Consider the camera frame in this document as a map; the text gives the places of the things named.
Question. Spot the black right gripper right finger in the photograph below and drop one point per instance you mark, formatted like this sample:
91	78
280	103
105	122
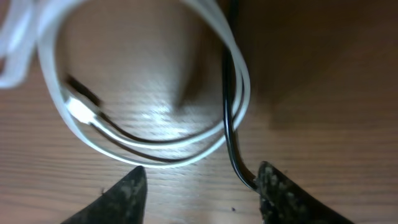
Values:
283	202

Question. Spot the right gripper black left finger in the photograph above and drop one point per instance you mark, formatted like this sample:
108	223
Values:
123	203

